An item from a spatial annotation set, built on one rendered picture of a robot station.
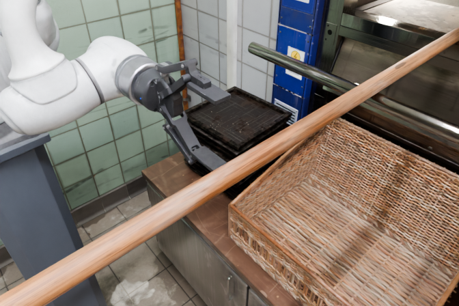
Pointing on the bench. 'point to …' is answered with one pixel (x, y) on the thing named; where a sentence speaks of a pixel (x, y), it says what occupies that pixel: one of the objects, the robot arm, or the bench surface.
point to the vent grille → (288, 110)
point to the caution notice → (295, 58)
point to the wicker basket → (238, 211)
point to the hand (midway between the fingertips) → (218, 134)
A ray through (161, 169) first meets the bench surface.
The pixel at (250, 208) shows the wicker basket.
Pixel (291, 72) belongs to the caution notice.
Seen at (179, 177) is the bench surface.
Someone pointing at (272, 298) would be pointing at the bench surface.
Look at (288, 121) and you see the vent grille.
